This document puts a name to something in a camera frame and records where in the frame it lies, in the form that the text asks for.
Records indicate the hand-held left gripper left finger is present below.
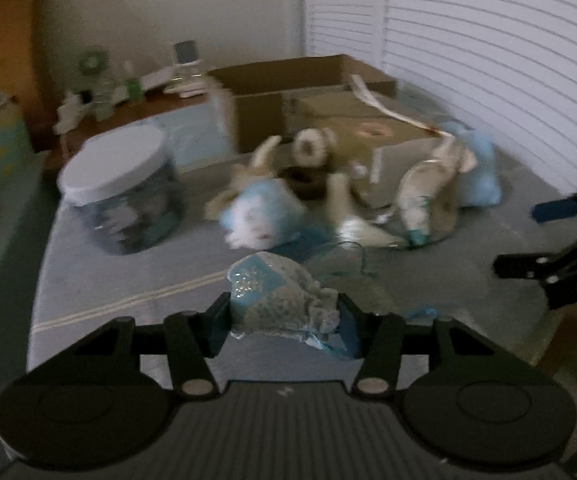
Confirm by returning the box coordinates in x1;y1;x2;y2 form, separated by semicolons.
75;292;232;401

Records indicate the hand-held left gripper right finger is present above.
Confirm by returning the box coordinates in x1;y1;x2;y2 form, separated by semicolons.
337;292;515;397

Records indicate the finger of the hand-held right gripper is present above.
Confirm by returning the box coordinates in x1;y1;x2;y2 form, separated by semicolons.
493;230;577;311
533;182;577;225

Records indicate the blue lace scrunchie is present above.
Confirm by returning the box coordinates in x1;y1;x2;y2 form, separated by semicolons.
227;252;343;358

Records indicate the blue and white plush scrunchie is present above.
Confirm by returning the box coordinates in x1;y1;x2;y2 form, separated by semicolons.
218;179;310;252

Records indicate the cardboard box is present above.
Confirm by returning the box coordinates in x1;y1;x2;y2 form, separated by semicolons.
293;89;445;210
207;54;399;155

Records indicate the wooden table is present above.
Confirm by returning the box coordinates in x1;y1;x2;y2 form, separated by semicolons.
533;302;577;377

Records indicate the light blue plush cloth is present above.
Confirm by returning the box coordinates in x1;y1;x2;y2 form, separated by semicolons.
437;121;503;209

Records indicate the sheer white scrunchie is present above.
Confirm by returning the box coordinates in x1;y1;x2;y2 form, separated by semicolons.
396;157;465;250

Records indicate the dark brown scrunchie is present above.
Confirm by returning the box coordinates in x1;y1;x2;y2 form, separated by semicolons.
281;164;330;202

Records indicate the clear jar with white lid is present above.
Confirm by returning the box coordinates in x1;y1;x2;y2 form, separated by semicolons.
57;125;185;256

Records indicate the white fluffy scrunchie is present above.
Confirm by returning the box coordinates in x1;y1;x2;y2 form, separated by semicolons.
291;127;340;167

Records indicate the light blue blanket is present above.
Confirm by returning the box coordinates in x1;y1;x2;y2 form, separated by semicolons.
156;107;235;173

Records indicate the closed cardboard box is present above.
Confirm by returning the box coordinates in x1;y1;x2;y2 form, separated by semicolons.
293;89;445;210

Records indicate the white louvered closet door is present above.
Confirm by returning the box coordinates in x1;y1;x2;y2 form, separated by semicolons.
303;0;577;196

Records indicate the wooden nightstand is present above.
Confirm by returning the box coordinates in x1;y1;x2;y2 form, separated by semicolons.
47;86;219;162

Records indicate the white power strip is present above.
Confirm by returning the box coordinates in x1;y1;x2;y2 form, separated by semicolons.
52;91;85;135

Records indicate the small green desk fan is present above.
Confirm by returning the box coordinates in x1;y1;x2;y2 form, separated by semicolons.
77;47;112;87

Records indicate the wooden headboard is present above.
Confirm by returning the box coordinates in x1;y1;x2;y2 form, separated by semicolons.
0;0;49;153

